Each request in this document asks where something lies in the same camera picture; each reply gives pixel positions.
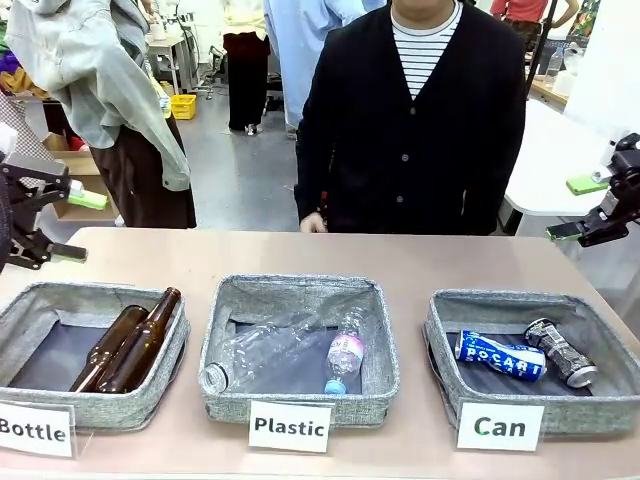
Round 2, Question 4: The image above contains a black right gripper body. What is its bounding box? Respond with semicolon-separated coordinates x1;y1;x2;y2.
615;132;640;221

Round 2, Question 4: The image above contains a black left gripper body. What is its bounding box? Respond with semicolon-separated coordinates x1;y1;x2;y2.
0;167;12;274

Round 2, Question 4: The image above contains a brown glass beer bottle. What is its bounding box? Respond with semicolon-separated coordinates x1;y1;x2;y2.
94;286;183;395
69;305;150;393

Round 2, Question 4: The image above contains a black crushed drink can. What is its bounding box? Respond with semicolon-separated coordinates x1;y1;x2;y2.
523;318;599;389

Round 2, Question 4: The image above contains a blue crushed Pocari can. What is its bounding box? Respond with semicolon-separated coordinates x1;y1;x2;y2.
455;329;549;384

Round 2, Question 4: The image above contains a large clear plastic bottle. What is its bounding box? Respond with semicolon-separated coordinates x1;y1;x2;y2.
203;319;347;394

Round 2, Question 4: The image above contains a small plastic bottle pink label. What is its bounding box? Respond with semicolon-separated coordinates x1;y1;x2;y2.
323;306;369;395

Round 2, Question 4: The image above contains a grey fabric basket Bottle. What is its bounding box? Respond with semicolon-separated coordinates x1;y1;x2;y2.
0;281;192;432

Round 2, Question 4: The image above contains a grey fabric basket Can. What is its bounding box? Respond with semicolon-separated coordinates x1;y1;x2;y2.
423;288;640;437

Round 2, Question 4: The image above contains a white sign reading Can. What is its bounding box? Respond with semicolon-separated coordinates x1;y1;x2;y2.
455;401;546;451

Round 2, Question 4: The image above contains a grey fabric basket Plastic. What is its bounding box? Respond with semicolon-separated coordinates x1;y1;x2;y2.
198;272;401;427

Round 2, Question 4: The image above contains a person's right hand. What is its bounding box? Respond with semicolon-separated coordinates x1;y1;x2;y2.
299;211;329;234

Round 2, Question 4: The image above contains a white side table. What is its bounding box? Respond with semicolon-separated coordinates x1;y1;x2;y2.
499;98;640;236

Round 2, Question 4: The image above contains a brown cardboard box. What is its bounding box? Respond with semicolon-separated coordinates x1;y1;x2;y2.
42;132;121;224

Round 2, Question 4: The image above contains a person in grey jacket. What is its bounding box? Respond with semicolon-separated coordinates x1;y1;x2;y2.
3;0;198;230

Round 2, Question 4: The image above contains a clear background water bottle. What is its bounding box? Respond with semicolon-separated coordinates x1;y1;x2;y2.
546;45;564;80

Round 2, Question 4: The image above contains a yellow plastic crate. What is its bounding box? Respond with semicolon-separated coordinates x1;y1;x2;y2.
170;93;198;121

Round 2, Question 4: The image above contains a person in black cardigan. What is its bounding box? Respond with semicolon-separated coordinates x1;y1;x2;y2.
293;0;529;237

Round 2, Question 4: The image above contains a grey background work table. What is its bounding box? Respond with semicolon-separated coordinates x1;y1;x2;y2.
146;33;187;96

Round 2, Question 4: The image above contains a white sign reading Bottle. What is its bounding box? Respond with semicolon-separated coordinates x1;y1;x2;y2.
0;399;77;459

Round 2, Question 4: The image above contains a person in red shirt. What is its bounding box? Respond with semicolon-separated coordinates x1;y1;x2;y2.
489;0;550;25

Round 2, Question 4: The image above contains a person in dark skirt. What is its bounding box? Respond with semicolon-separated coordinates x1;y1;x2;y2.
222;0;272;136

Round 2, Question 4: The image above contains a person in light blue coat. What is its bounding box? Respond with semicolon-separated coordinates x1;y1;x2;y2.
263;0;389;139

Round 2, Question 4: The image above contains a white sign reading Plastic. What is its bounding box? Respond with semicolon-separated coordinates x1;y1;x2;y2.
248;398;334;454

